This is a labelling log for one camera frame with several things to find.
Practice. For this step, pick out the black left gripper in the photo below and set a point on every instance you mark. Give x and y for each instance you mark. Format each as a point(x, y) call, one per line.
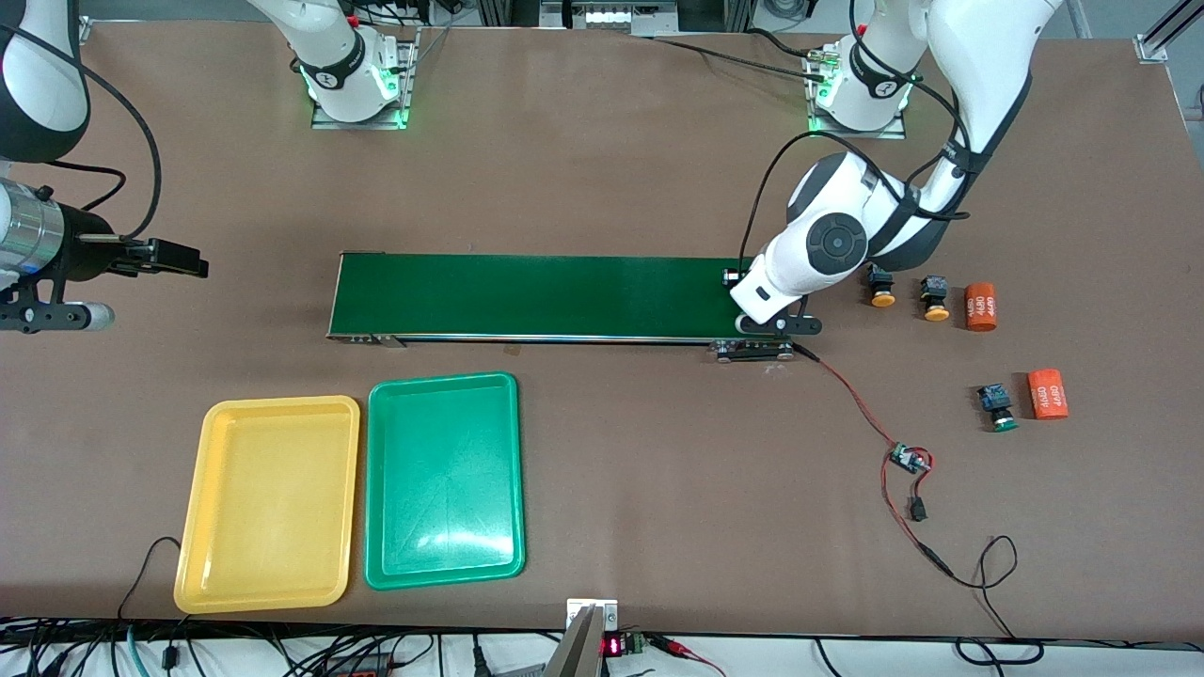
point(732, 277)

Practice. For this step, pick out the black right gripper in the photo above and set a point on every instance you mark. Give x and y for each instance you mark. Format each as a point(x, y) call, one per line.
point(87, 244)

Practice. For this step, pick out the yellow mushroom push button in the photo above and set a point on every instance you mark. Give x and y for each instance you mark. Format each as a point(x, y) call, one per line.
point(935, 298)
point(882, 293)

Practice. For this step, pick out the orange cylinder with white print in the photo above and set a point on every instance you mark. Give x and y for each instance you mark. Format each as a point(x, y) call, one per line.
point(1048, 393)
point(980, 307)

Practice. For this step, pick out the green mushroom push button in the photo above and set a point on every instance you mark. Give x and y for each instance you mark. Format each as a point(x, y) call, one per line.
point(996, 407)

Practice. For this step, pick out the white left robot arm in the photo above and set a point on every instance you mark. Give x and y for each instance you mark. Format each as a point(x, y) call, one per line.
point(978, 56)

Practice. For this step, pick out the green conveyor belt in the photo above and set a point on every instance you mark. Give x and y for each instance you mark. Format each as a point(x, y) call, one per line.
point(546, 296)

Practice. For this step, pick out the small conveyor controller board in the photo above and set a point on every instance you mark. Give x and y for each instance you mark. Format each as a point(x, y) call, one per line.
point(908, 459)

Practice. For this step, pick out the yellow plastic tray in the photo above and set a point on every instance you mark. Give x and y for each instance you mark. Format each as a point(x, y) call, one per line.
point(268, 503)

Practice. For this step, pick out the background electronics unit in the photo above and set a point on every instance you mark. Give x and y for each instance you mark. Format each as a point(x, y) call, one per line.
point(611, 14)

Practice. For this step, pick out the green plastic tray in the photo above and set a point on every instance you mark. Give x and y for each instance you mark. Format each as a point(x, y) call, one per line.
point(442, 480)

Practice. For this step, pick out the red clip lead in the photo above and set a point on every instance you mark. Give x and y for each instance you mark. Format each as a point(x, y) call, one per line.
point(685, 649)

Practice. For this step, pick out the red LED display module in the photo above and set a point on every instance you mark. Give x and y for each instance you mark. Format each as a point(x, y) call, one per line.
point(613, 646)

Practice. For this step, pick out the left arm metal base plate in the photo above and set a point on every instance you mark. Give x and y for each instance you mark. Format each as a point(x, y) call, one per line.
point(851, 134)

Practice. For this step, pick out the aluminium table corner bracket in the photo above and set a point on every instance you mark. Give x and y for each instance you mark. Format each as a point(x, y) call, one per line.
point(1162, 38)
point(85, 33)

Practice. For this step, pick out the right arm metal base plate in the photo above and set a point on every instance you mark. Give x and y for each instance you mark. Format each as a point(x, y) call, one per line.
point(410, 85)

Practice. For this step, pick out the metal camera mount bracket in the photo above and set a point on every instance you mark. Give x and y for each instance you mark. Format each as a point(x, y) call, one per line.
point(576, 649)

